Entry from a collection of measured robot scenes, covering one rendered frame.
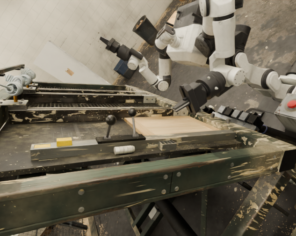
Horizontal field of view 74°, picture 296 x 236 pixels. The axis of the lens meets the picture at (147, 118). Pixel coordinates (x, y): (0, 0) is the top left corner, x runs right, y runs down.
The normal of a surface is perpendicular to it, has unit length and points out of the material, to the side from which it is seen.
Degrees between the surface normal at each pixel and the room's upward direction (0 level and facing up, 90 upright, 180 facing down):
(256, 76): 90
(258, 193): 0
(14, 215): 90
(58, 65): 90
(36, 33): 90
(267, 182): 0
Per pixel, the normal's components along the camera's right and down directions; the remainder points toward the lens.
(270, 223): -0.72, -0.49
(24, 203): 0.42, 0.27
